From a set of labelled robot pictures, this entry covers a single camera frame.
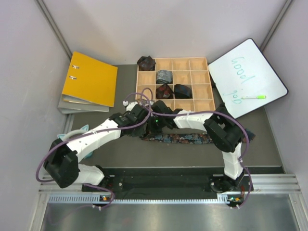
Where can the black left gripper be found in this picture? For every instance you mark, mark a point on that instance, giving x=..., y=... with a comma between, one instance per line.
x=138, y=133

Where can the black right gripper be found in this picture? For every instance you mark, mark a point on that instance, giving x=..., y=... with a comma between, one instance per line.
x=151, y=130

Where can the navy floral long tie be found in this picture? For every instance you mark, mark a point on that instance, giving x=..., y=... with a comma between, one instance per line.
x=194, y=138

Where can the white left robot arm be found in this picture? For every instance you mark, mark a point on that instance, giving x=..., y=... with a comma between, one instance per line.
x=63, y=164

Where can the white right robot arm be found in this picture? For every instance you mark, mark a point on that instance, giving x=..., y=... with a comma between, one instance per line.
x=218, y=127

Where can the red black rolled tie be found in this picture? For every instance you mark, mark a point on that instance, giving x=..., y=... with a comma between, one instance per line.
x=164, y=92

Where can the dark blue rolled tie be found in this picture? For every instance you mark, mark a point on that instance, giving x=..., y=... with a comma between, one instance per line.
x=182, y=92

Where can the grey patterned rolled tie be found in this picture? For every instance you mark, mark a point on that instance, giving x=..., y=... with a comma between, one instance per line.
x=164, y=77

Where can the wooden grid organizer box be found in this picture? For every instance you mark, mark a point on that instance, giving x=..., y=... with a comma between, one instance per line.
x=191, y=72

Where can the dark maroon rolled tie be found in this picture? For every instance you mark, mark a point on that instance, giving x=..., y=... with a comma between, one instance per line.
x=146, y=63

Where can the teal cat-ear headphones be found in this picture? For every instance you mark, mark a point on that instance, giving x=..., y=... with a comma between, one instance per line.
x=78, y=140

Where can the small whiteboard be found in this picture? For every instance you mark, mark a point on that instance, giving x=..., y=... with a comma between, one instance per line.
x=244, y=71

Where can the green marker pen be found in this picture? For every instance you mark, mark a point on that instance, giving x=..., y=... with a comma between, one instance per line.
x=260, y=97

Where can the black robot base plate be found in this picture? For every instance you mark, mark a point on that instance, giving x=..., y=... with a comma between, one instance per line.
x=205, y=183

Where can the yellow ring binder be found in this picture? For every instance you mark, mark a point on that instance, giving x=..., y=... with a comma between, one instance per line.
x=90, y=81

